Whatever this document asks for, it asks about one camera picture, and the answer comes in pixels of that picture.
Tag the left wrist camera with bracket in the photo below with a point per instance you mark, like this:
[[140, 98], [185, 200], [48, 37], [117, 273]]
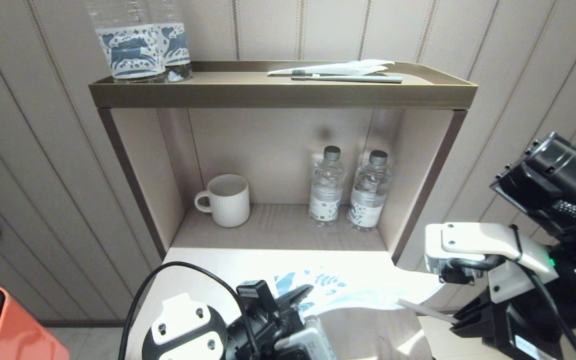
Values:
[[308, 345]]

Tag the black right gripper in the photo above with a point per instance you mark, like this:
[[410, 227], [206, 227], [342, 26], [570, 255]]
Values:
[[518, 335]]

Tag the white paper wrapper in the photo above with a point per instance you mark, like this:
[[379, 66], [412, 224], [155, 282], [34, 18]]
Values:
[[348, 67]]

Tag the small grey-cap water bottle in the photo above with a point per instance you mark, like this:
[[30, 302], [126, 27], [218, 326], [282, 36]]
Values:
[[368, 205], [326, 200]]

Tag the brown open shelf unit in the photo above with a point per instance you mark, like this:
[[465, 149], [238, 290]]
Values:
[[278, 95]]

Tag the large deer-label water bottle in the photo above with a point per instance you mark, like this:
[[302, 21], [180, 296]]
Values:
[[178, 45], [128, 50]]

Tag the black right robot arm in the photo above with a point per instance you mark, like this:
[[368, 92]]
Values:
[[558, 180]]

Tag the white ribbed mug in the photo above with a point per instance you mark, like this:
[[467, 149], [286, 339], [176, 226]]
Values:
[[228, 200]]

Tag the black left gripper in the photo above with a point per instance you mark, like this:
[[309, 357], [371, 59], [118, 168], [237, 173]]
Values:
[[263, 320]]

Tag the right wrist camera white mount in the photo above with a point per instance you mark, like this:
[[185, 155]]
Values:
[[483, 250]]

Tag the pale toothbrush grey bristles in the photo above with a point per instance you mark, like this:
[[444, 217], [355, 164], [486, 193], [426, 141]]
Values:
[[428, 311]]

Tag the grey-green toothbrush dark bristles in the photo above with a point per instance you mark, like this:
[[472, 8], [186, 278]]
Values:
[[358, 79]]

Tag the white blue patterned pouch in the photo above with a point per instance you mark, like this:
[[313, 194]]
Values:
[[368, 285]]

